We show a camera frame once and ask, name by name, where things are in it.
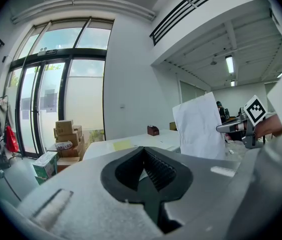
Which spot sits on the white desk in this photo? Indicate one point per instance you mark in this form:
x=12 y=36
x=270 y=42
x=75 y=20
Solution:
x=141 y=141

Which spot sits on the flat cardboard box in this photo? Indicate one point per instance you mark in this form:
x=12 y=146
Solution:
x=67 y=160

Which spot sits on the door sign box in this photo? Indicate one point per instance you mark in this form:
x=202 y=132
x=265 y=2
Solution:
x=48 y=52

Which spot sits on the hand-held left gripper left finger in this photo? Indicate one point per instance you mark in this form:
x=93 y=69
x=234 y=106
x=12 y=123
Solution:
x=86 y=204

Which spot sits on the white printed bag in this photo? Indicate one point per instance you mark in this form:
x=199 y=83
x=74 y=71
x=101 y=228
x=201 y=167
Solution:
x=64 y=145

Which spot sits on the green and white carton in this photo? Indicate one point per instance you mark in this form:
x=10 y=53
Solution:
x=46 y=167

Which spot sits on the black balcony railing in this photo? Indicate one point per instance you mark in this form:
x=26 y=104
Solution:
x=181 y=11

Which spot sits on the short ceiling light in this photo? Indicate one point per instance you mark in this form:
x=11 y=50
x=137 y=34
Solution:
x=232 y=83

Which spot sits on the yellow paper sheet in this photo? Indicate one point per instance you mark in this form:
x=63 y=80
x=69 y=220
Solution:
x=122 y=145

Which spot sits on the glass entrance door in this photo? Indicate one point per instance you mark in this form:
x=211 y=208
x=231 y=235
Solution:
x=43 y=111

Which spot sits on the brown tissue box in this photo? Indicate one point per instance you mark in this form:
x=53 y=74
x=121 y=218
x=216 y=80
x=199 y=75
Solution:
x=153 y=130

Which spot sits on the person's right forearm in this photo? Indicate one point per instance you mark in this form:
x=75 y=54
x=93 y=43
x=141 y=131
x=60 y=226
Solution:
x=271 y=126

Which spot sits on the red bag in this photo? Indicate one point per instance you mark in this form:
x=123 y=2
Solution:
x=11 y=139

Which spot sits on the white sheet of paper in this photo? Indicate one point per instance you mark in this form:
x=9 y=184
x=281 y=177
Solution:
x=198 y=127

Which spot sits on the clothes rack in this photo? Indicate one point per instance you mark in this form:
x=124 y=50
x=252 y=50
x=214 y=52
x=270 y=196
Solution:
x=2 y=114

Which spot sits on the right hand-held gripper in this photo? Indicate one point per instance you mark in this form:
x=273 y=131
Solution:
x=254 y=114

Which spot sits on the long ceiling light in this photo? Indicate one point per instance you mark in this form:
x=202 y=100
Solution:
x=229 y=64

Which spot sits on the small cardboard box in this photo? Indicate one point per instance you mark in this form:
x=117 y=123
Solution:
x=173 y=126

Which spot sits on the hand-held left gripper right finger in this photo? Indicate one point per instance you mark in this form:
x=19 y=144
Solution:
x=206 y=196

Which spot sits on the large cardboard box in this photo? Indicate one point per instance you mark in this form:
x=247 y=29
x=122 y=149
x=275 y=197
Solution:
x=64 y=127

